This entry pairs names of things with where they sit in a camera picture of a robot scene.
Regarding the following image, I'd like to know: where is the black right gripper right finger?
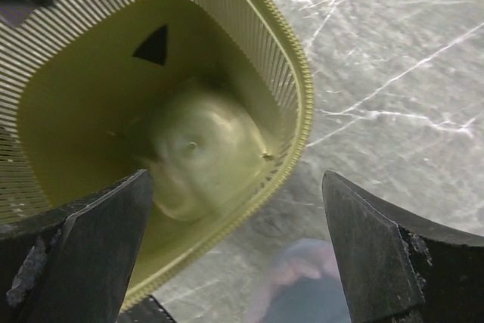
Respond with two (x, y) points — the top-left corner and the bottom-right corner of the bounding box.
(321, 171), (483, 322)

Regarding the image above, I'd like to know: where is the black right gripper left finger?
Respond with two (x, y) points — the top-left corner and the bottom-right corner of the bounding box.
(1, 170), (153, 322)

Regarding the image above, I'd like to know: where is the translucent bag with clothes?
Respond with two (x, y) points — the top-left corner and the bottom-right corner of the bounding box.
(243, 238), (351, 323)

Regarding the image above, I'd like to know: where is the olive green mesh trash bin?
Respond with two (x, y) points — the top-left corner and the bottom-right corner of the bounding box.
(1, 0), (314, 310)

